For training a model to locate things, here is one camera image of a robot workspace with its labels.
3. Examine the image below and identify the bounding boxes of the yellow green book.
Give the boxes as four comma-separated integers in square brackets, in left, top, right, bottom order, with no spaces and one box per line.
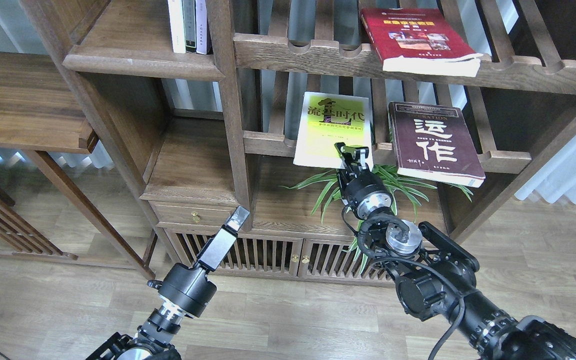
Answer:
[293,91,373,169]

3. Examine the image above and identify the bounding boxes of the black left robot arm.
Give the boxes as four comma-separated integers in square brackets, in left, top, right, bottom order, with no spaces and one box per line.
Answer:
[87,206,250,360]

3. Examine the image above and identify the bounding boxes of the white upright book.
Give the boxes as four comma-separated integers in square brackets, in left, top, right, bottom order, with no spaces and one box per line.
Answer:
[167,0,186,54]

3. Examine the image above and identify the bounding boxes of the dark wooden bookshelf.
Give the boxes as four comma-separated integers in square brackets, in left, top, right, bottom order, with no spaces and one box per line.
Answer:
[20,0,576,284]

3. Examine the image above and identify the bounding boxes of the dark brown book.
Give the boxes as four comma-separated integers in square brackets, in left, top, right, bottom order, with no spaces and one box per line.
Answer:
[388,101,486,188]

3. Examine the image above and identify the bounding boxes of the wooden side table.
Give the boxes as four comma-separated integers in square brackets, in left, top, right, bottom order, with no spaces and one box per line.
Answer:
[0,52,157,280]

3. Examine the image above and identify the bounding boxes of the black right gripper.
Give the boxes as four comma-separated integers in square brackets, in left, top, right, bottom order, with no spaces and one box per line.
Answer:
[334,142,394,220]

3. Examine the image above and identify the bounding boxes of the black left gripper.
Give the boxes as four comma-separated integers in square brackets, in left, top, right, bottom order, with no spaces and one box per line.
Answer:
[148,206,250,319]

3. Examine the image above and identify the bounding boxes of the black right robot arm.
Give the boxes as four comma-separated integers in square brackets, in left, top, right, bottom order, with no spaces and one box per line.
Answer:
[335,142,576,360]

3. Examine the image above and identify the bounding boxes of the red book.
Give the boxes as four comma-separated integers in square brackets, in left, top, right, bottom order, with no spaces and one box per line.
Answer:
[359,7,482,78]

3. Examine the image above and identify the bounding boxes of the dark green upright book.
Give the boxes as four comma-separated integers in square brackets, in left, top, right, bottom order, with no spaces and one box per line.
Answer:
[181,0,197,53]

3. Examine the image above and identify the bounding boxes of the green spider plant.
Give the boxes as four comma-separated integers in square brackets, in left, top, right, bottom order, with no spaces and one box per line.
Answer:
[282,164,474,273]

